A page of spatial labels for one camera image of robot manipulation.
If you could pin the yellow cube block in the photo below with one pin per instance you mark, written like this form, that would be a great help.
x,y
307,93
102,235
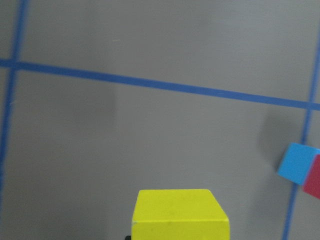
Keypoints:
x,y
179,214

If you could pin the blue cube block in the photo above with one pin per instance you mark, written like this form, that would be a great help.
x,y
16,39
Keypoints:
x,y
297,162

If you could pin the red cube block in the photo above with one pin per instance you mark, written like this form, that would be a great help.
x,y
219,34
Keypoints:
x,y
312,182

